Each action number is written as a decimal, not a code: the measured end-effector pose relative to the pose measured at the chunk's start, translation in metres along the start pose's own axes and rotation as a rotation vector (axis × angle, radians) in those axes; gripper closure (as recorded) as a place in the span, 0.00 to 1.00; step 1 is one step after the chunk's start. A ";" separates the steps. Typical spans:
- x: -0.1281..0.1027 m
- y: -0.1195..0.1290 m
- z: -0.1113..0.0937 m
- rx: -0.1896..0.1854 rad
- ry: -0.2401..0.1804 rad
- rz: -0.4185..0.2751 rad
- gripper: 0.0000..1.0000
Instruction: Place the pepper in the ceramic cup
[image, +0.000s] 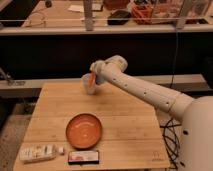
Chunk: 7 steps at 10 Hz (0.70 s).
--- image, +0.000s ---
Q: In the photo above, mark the white paper sheet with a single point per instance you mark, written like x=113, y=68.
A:
x=80, y=8

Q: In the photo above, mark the black tray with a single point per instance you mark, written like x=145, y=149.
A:
x=119, y=17

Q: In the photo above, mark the grey metal post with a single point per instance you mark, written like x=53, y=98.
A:
x=88, y=14

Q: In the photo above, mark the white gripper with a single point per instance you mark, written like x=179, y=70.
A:
x=96, y=68

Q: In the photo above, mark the orange plate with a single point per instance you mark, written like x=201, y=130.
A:
x=84, y=131

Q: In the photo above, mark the black framed box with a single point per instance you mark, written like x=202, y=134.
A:
x=83, y=157

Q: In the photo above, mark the white ceramic cup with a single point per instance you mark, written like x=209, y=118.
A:
x=89, y=84

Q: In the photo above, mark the metal clamp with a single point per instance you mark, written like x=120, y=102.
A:
x=10, y=81

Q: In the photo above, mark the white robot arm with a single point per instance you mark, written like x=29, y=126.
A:
x=195, y=114

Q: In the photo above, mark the orange container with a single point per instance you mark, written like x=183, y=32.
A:
x=141, y=15

